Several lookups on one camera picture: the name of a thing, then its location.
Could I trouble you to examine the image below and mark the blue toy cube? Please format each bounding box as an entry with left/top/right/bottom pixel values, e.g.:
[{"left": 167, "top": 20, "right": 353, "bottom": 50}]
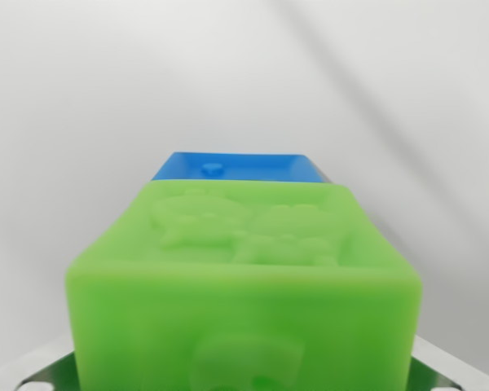
[{"left": 148, "top": 151, "right": 333, "bottom": 185}]

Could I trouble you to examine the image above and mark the green toy cube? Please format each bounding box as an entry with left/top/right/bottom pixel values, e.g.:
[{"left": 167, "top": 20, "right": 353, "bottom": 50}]
[{"left": 64, "top": 179, "right": 424, "bottom": 391}]

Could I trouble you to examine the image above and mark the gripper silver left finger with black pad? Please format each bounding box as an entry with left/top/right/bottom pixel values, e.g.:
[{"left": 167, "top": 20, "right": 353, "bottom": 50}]
[{"left": 0, "top": 337, "right": 81, "bottom": 391}]

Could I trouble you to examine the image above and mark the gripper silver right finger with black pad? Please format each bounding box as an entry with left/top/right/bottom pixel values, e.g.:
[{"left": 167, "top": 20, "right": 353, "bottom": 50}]
[{"left": 407, "top": 336, "right": 489, "bottom": 391}]

